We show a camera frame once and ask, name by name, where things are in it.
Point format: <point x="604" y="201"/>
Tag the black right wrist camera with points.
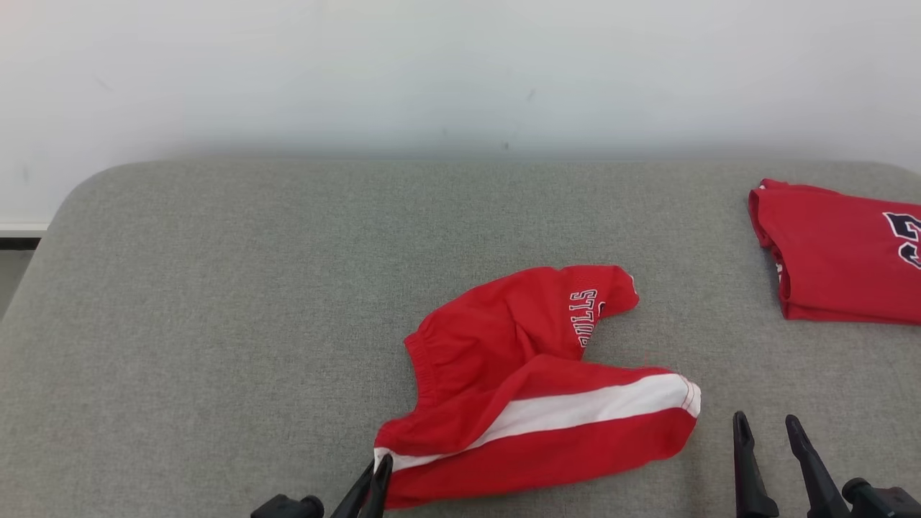
<point x="885" y="502"/>

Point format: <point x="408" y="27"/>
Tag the red basketball jersey white trim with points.
<point x="835" y="259"/>

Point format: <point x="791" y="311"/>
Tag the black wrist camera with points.
<point x="288" y="507"/>
<point x="885" y="502"/>

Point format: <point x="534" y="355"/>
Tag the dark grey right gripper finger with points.
<point x="752" y="482"/>
<point x="822" y="482"/>

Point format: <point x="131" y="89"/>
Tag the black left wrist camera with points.
<point x="288" y="507"/>

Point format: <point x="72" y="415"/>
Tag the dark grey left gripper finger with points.
<point x="357" y="500"/>
<point x="380" y="489"/>

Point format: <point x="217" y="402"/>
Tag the red shorts white stripes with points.
<point x="504" y="338"/>

